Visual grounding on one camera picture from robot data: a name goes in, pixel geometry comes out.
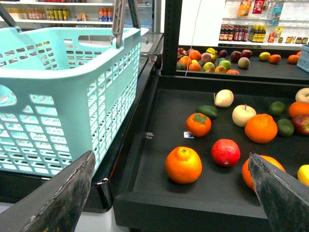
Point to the glass freezer chest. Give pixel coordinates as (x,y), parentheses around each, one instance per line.
(151,45)

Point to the black rear fruit tray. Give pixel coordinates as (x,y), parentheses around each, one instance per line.
(258,70)

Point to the orange behind right finger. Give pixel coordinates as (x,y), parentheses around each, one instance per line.
(247,175)

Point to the white pear with stem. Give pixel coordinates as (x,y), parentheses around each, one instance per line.
(241,115)

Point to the green lime upper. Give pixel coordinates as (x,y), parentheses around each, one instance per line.
(276,108)

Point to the red pomegranate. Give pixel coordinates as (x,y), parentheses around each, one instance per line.
(225,152)

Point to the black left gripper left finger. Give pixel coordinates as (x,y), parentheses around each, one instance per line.
(57,204)

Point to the yellow lemon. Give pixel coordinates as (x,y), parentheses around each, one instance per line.
(303,174)

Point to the white pear left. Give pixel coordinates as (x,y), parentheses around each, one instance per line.
(224,98)

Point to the black fruit tray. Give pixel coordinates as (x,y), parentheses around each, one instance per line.
(258,70)
(219,200)

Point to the blue small basket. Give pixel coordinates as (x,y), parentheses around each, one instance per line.
(303,61)

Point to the green lime lower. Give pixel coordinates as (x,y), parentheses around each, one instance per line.
(285,127)

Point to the black front fruit tray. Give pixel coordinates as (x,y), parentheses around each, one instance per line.
(219,200)

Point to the dark green avocado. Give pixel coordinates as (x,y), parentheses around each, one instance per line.
(208,111)

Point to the large orange mandarin centre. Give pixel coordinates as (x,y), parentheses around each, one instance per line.
(261,128)

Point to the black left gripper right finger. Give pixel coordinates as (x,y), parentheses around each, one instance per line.
(285,200)

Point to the orange persimmon green leaf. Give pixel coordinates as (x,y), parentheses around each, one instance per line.
(198,124)

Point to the red apple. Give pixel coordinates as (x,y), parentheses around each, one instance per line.
(301,124)

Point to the orange at right edge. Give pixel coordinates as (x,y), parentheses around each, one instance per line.
(298,108)

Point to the grey basket handle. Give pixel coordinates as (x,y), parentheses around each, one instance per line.
(119,15)

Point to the teal plastic shopping basket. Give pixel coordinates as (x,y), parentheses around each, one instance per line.
(63,91)

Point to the black shelf upright post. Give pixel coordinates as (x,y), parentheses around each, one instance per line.
(173,11)

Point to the green lime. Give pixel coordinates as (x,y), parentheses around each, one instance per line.
(285,127)
(276,108)

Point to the orange mandarin front left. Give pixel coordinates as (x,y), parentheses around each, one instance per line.
(183,165)

